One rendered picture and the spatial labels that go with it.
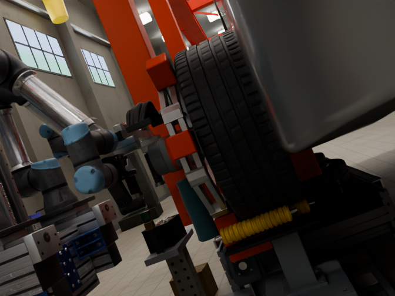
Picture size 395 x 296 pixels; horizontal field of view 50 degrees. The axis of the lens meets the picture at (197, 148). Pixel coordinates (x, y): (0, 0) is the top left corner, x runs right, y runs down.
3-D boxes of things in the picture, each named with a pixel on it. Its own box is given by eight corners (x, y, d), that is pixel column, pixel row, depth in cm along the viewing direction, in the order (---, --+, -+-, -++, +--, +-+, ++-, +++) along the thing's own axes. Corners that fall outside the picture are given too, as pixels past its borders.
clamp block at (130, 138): (139, 148, 143) (133, 134, 143) (114, 158, 144) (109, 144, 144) (143, 148, 148) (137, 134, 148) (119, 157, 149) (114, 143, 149)
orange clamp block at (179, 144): (201, 150, 132) (197, 151, 123) (178, 159, 133) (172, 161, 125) (193, 129, 132) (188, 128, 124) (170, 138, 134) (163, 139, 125)
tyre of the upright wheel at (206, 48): (226, 0, 125) (240, 50, 190) (153, 33, 128) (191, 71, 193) (314, 211, 121) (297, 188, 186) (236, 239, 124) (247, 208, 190)
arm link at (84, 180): (92, 159, 111) (104, 189, 111) (107, 157, 122) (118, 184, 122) (66, 170, 112) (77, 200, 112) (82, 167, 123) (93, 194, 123)
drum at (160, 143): (210, 158, 152) (195, 121, 152) (156, 180, 155) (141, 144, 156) (214, 155, 166) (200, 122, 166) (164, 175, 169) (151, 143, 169)
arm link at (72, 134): (74, 130, 125) (88, 165, 125) (53, 131, 115) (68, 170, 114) (97, 120, 124) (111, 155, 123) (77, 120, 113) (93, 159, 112)
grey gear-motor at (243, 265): (346, 291, 170) (312, 209, 171) (247, 325, 176) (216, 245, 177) (338, 276, 188) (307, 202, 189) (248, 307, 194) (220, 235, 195)
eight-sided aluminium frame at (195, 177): (226, 222, 132) (160, 60, 133) (207, 229, 133) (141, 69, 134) (236, 196, 186) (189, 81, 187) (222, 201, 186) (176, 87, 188)
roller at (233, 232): (301, 219, 140) (294, 202, 141) (218, 249, 145) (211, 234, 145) (299, 215, 146) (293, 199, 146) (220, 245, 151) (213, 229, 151)
